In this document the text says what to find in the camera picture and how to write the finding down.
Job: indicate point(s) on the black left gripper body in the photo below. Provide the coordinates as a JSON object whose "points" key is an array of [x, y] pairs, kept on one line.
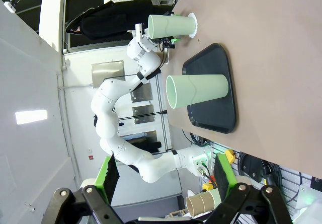
{"points": [[157, 43]]}

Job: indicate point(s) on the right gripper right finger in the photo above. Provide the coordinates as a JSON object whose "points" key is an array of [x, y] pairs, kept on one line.
{"points": [[224, 178]]}

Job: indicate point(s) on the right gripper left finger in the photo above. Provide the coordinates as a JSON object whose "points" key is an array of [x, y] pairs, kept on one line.
{"points": [[105, 183]]}

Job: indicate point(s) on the finger of the green-tipped left gripper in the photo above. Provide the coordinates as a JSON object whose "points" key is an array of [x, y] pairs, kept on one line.
{"points": [[176, 40], [176, 14]]}

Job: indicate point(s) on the tall pale green cup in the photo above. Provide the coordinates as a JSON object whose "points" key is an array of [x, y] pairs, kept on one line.
{"points": [[201, 90], [173, 26]]}

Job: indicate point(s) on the white scalloped paper coaster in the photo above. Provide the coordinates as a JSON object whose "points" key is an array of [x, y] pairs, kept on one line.
{"points": [[192, 14]]}

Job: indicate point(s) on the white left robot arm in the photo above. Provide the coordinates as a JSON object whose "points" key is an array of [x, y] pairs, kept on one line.
{"points": [[105, 100]]}

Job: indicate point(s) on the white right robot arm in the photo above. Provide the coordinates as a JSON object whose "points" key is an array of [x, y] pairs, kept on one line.
{"points": [[305, 196]]}

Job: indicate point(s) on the pale green spare cup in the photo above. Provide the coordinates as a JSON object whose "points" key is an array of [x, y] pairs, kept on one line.
{"points": [[215, 196]]}

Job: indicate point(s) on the tan spare cup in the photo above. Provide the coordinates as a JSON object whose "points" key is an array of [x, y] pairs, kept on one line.
{"points": [[198, 204]]}

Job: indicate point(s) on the black plastic serving tray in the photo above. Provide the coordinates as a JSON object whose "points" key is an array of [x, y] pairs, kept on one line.
{"points": [[213, 63]]}

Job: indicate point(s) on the person in black clothes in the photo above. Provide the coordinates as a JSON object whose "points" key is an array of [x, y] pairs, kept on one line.
{"points": [[113, 20]]}

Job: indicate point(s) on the white slatted panel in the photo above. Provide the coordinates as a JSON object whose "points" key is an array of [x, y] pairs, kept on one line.
{"points": [[284, 181]]}

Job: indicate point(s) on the rectangular ceiling light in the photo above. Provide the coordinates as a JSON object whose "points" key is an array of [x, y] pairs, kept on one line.
{"points": [[31, 117]]}

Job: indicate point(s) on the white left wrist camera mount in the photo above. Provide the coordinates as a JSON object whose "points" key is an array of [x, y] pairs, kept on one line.
{"points": [[141, 36]]}

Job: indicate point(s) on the yellow switch box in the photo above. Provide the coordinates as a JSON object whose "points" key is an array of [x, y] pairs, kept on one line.
{"points": [[229, 156], [207, 186]]}

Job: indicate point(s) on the shiny metal wall panel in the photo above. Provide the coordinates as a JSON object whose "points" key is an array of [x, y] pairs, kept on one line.
{"points": [[108, 74]]}

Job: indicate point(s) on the white wall device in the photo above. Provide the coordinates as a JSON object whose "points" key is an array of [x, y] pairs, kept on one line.
{"points": [[10, 6]]}

